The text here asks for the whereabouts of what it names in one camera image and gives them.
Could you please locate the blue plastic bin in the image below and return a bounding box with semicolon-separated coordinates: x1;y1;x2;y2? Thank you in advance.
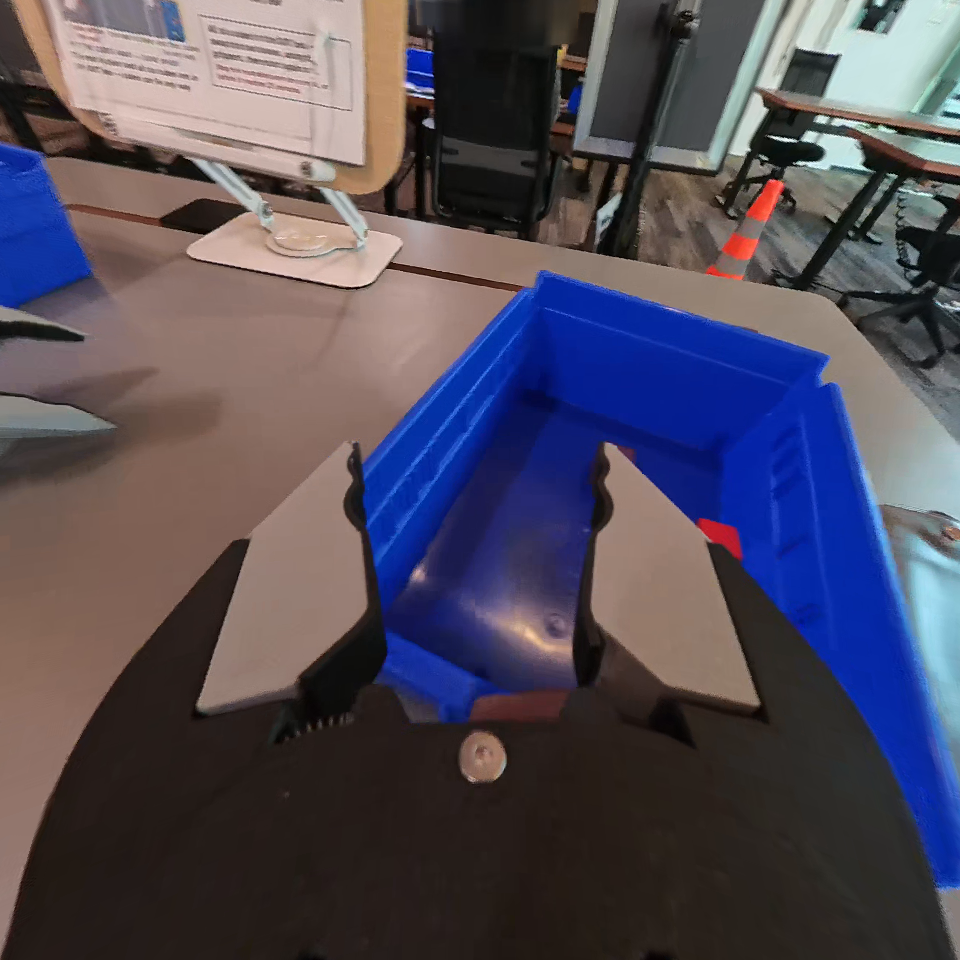
362;270;960;894
0;142;93;309

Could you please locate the red block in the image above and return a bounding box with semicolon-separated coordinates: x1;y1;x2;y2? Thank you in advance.
697;517;745;562

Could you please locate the black desk grommet plate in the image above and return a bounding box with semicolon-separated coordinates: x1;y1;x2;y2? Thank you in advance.
159;198;250;231

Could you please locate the brown top office table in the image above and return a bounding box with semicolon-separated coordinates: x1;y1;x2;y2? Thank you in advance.
756;86;960;142
780;127;960;294

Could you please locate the white document stand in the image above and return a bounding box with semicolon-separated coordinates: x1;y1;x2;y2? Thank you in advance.
97;112;405;290

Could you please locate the printed instruction sheet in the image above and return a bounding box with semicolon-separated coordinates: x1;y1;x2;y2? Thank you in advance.
41;0;369;168

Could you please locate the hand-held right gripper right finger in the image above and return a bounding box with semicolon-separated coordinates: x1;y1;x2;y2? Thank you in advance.
572;442;764;719

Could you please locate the grey partition panel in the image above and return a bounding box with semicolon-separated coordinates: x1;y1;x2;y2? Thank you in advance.
573;0;789;177

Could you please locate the black office chair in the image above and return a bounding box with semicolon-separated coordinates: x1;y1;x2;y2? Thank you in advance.
420;30;564;241
836;191;960;369
718;48;843;219

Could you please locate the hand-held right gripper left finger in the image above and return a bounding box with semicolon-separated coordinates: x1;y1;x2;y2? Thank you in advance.
195;441;389;723

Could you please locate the black pole stand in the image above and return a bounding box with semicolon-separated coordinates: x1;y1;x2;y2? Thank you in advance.
600;0;699;260

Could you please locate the tan wooden board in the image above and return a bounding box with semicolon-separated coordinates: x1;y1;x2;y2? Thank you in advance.
11;0;410;196

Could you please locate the orange traffic cone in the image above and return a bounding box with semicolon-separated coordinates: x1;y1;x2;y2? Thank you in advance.
705;178;787;282

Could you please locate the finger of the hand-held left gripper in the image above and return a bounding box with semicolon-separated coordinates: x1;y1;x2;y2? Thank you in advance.
0;306;86;345
0;393;117;440

